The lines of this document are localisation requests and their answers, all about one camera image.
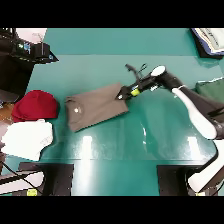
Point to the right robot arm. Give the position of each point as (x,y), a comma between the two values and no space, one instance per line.
(196,110)

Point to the red garment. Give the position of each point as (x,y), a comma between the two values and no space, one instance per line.
(35,105)

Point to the green garment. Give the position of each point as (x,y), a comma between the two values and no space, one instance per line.
(211,90)

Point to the brown T-shirt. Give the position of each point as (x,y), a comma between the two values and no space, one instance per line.
(95,106)

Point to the white garment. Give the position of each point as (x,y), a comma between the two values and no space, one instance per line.
(213,38)
(28,138)

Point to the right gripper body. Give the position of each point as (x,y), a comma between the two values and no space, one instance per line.
(128,92)

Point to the black garment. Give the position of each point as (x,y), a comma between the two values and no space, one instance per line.
(203,50)

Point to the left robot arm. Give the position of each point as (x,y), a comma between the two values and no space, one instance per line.
(20,181)

